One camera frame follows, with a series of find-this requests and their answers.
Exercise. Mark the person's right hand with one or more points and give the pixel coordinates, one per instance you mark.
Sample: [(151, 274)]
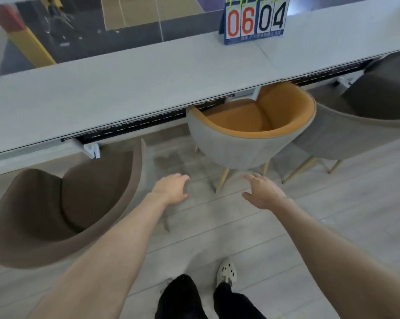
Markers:
[(266, 194)]

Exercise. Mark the person's left hand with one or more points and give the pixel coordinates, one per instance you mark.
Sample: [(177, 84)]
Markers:
[(171, 191)]

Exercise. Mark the orange upholstered chair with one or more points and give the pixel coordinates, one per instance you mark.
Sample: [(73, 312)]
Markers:
[(239, 149)]

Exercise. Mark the brown upholstered chair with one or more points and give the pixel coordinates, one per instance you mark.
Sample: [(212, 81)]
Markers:
[(336, 136), (30, 209)]

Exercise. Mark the person's left forearm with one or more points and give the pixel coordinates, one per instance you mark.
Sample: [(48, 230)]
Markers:
[(97, 262)]

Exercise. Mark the person's right forearm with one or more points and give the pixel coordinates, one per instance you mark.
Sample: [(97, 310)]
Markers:
[(336, 262)]

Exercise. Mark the white right clog shoe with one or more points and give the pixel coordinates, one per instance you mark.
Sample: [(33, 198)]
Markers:
[(226, 272)]

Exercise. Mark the black trousers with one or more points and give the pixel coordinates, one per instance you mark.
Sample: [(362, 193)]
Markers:
[(183, 299)]

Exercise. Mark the light grey table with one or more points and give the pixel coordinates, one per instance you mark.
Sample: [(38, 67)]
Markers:
[(120, 83), (336, 39)]

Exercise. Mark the blue flip scoreboard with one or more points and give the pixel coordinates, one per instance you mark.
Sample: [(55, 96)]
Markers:
[(253, 23)]

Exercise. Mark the yellow red pillar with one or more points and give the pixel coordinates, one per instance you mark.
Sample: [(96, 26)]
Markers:
[(30, 46)]

